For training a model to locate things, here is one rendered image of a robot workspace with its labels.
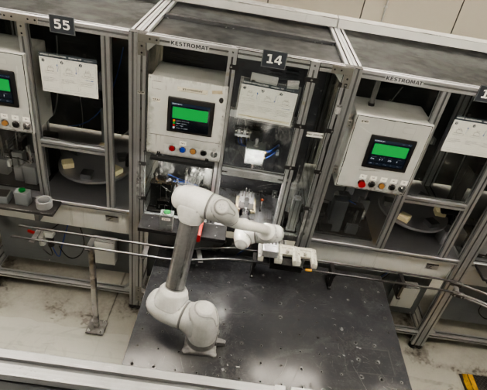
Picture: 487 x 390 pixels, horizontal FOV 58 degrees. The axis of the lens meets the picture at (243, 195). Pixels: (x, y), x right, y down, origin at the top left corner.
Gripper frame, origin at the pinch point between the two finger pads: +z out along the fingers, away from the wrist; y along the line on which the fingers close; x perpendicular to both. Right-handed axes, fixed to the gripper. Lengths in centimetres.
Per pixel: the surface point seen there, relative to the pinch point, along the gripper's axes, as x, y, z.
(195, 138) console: 35, 50, -15
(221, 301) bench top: 7, -33, -56
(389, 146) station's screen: -71, 64, -17
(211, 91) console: 28, 79, -15
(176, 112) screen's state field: 46, 65, -18
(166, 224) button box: 46, -4, -27
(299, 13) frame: -15, 108, 64
